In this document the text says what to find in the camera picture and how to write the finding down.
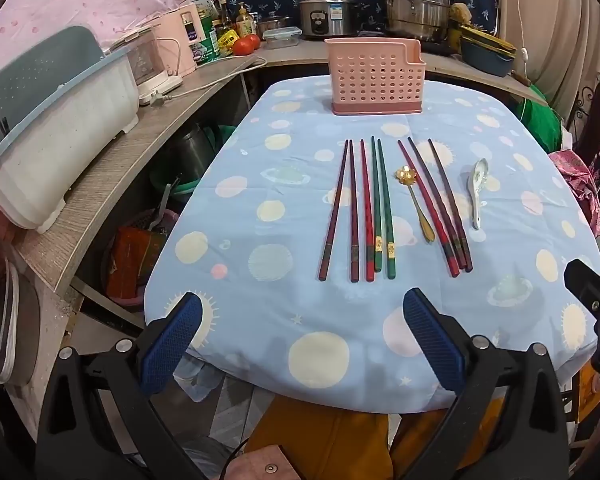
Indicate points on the silver rice cooker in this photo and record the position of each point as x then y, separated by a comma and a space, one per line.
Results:
327, 12

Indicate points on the beige curtain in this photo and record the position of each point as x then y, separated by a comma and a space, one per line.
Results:
565, 15

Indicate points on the pink dotted cloth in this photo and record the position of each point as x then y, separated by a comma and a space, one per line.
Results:
80, 0

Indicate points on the blue planet print tablecloth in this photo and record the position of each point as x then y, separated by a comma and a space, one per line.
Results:
260, 260

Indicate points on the maroon chopstick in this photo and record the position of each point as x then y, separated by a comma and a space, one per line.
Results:
334, 210
353, 210

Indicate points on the green basin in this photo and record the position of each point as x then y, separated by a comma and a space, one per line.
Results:
175, 185

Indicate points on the pink floral cloth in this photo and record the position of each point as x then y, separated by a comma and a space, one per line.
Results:
577, 175

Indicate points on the red tomatoes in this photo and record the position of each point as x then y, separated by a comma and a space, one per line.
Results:
245, 45

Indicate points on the person's orange pants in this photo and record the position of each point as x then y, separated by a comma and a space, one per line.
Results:
330, 440

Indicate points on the brown pouch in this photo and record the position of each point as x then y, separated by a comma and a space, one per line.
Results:
267, 465

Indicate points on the stack of pot lids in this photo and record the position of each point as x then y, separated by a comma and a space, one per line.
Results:
5, 320

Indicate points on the green bag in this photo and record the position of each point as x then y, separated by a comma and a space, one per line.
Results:
542, 115

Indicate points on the wooden counter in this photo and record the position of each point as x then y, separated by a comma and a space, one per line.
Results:
105, 170

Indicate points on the red chopstick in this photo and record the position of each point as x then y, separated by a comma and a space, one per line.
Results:
427, 210
366, 210

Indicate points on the white ceramic spoon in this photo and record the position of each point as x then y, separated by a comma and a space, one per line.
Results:
478, 195

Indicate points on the pink perforated utensil basket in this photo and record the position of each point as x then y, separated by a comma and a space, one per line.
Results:
375, 77

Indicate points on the dark metal chair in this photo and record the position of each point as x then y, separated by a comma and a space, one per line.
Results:
597, 120

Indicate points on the blue and yellow dish stack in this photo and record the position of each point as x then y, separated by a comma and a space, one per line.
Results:
485, 52

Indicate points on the orange packet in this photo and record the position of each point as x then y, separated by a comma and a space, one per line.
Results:
135, 260

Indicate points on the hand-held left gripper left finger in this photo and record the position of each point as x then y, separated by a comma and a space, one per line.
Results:
172, 345

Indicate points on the green tin can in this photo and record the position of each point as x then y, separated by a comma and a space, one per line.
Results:
207, 42

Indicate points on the gold flower spoon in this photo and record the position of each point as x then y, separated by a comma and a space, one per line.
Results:
417, 205

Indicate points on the white clear-top appliance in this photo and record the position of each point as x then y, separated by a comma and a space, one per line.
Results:
150, 67

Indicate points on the steel steamer pot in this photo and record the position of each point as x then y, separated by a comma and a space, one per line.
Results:
415, 2

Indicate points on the small lidded steel pot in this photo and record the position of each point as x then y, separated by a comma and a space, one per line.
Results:
274, 24

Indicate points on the clear glass food container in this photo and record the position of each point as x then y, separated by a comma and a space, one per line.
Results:
281, 37

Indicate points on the yellow sauce bottle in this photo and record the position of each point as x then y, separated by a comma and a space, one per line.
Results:
245, 20

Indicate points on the pink kitchen appliance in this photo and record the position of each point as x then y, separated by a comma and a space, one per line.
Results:
180, 35

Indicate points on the green chopstick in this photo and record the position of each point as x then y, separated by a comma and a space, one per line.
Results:
376, 200
386, 210

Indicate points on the steel pot under counter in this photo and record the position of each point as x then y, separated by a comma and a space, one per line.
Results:
195, 152

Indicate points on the dark brown chopstick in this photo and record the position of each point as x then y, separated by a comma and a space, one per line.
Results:
450, 200
437, 202

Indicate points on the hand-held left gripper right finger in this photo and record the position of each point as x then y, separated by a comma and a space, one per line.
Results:
432, 340

